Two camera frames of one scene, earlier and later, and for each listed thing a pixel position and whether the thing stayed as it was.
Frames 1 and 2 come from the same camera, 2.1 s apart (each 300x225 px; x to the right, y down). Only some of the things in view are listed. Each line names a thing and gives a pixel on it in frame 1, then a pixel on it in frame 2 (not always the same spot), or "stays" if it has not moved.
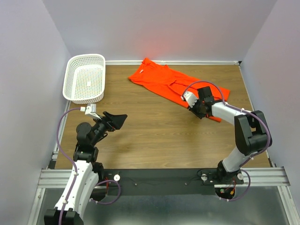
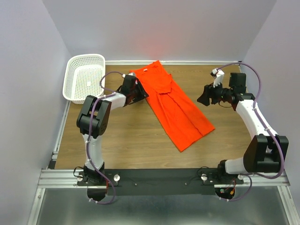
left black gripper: [116, 121] -> [143, 94]
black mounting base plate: [168, 182] stays
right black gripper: [192, 109] -> [208, 93]
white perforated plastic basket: [84, 79] stays
